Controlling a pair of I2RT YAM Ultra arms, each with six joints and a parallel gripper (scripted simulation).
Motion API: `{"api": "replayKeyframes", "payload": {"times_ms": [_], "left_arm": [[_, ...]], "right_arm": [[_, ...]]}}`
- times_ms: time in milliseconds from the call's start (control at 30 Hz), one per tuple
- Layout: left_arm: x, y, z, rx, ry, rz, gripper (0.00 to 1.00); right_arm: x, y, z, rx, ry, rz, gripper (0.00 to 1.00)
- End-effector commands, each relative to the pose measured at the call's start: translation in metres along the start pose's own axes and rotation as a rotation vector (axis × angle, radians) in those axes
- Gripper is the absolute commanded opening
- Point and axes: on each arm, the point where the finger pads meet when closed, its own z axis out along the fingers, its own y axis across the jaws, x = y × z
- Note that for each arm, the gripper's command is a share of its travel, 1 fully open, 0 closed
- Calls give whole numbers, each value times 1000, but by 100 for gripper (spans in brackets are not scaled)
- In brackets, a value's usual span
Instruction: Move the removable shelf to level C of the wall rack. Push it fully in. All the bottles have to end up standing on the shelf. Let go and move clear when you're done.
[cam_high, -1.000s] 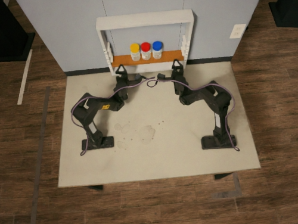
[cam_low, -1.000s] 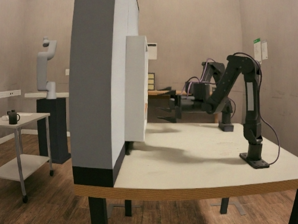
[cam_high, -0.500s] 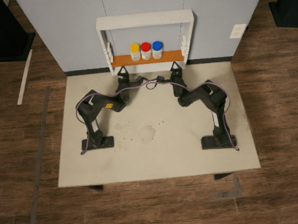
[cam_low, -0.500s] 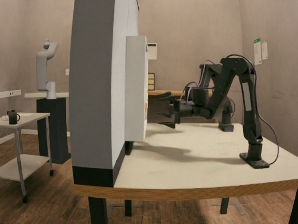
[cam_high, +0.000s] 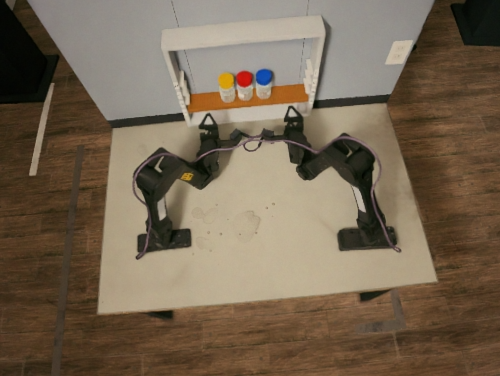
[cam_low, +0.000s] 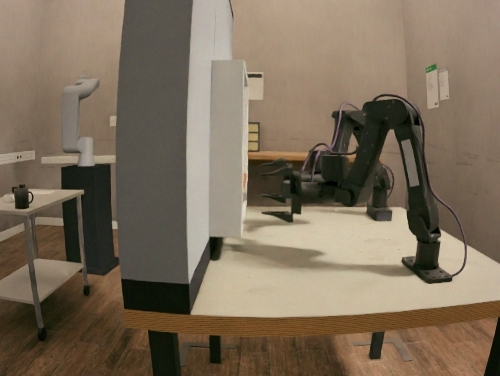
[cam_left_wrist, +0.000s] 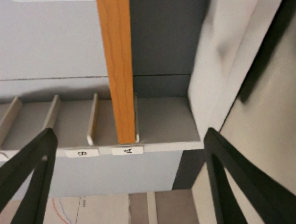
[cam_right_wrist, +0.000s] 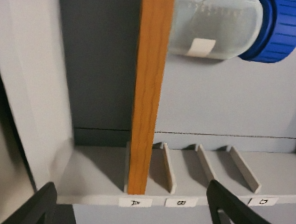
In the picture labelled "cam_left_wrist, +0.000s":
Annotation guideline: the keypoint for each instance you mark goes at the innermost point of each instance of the orange wooden board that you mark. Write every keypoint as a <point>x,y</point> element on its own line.
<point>114,23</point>

